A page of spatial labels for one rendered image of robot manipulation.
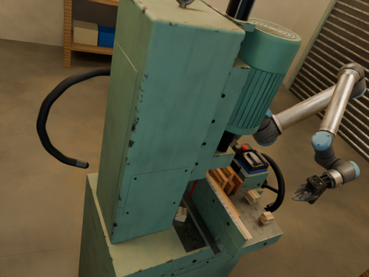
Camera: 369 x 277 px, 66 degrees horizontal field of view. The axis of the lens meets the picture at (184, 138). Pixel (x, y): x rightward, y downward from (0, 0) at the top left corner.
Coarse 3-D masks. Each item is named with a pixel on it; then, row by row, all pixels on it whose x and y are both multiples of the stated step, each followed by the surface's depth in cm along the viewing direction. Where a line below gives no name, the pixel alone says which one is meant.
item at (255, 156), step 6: (240, 144) 120; (246, 144) 121; (234, 150) 118; (246, 150) 118; (252, 150) 120; (234, 156) 118; (240, 156) 117; (246, 156) 116; (252, 156) 117; (240, 162) 117; (246, 162) 114; (252, 162) 114; (258, 162) 115; (246, 168) 114; (252, 168) 112; (258, 168) 114; (264, 168) 116
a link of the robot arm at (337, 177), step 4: (324, 172) 142; (328, 172) 140; (332, 172) 139; (336, 172) 139; (332, 176) 138; (336, 176) 138; (340, 176) 138; (336, 180) 137; (340, 180) 138; (336, 184) 137; (340, 184) 139; (332, 188) 140
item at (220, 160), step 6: (216, 150) 102; (228, 150) 104; (216, 156) 99; (222, 156) 101; (228, 156) 103; (216, 162) 102; (222, 162) 103; (228, 162) 105; (210, 168) 102; (216, 168) 104
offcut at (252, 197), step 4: (248, 192) 109; (252, 192) 110; (256, 192) 110; (248, 196) 109; (252, 196) 108; (256, 196) 108; (260, 196) 109; (248, 200) 110; (252, 200) 108; (256, 200) 109
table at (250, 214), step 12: (240, 192) 113; (204, 204) 107; (240, 204) 107; (252, 204) 109; (216, 216) 101; (252, 216) 104; (216, 228) 101; (252, 228) 100; (264, 228) 101; (276, 228) 103; (228, 240) 96; (252, 240) 96; (264, 240) 97; (276, 240) 104; (228, 252) 96; (240, 252) 94
